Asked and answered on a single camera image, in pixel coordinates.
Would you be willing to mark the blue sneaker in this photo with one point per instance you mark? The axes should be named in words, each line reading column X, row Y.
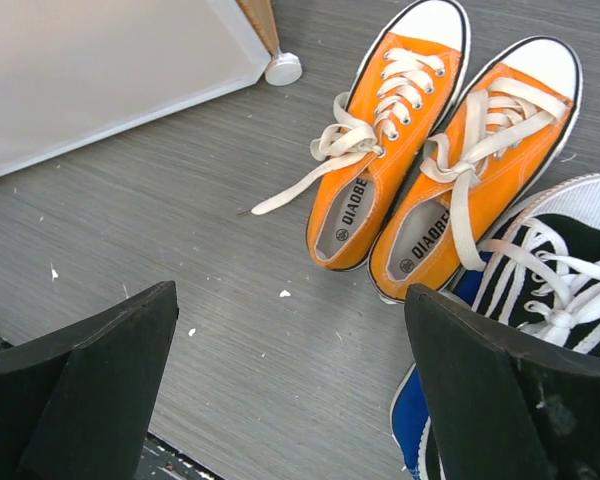
column 411, row 428

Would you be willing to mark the orange sneaker one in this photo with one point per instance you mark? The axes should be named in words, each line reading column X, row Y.
column 407, row 82
column 512, row 119

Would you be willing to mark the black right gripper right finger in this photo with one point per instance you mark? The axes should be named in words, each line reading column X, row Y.
column 502, row 404

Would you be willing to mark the black white sneaker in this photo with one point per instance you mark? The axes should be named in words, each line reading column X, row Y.
column 542, row 276

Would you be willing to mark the wooden shoe cabinet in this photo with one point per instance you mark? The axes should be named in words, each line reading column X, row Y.
column 75, row 72

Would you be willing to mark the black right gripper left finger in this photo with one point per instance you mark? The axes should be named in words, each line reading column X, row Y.
column 77, row 403

